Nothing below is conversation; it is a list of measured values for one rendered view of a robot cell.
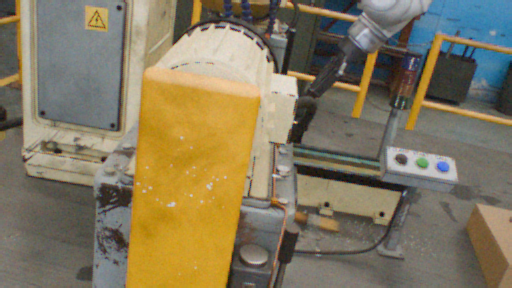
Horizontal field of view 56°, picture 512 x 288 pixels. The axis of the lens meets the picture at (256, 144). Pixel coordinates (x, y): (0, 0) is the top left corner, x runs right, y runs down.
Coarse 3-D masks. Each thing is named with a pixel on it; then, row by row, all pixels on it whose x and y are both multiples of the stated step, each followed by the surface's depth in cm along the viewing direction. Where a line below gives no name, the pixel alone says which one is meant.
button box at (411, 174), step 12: (384, 156) 117; (408, 156) 116; (420, 156) 116; (432, 156) 117; (384, 168) 115; (396, 168) 113; (408, 168) 114; (420, 168) 114; (432, 168) 115; (384, 180) 116; (396, 180) 116; (408, 180) 115; (420, 180) 114; (432, 180) 114; (444, 180) 113; (456, 180) 113
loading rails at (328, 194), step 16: (304, 144) 148; (304, 160) 146; (320, 160) 146; (336, 160) 146; (352, 160) 146; (368, 160) 148; (304, 176) 137; (320, 176) 137; (336, 176) 136; (352, 176) 136; (368, 176) 136; (304, 192) 139; (320, 192) 139; (336, 192) 138; (352, 192) 138; (368, 192) 138; (384, 192) 138; (400, 192) 137; (320, 208) 137; (336, 208) 141; (352, 208) 140; (368, 208) 140; (384, 208) 140; (384, 224) 138
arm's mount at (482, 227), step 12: (480, 204) 141; (480, 216) 136; (492, 216) 135; (504, 216) 136; (468, 228) 143; (480, 228) 134; (492, 228) 128; (504, 228) 129; (480, 240) 132; (492, 240) 124; (504, 240) 122; (480, 252) 130; (492, 252) 122; (504, 252) 117; (480, 264) 128; (492, 264) 121; (504, 264) 114; (492, 276) 119; (504, 276) 113
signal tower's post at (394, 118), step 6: (408, 54) 157; (414, 54) 156; (420, 54) 157; (396, 108) 163; (390, 114) 166; (396, 114) 165; (390, 120) 166; (396, 120) 166; (390, 126) 167; (396, 126) 167; (384, 132) 170; (390, 132) 168; (396, 132) 168; (384, 138) 169; (390, 138) 169; (384, 144) 170; (390, 144) 170; (378, 150) 173; (378, 156) 172
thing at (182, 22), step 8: (184, 0) 434; (192, 0) 432; (176, 8) 438; (184, 8) 436; (192, 8) 435; (176, 16) 441; (184, 16) 439; (176, 24) 443; (184, 24) 442; (176, 32) 446
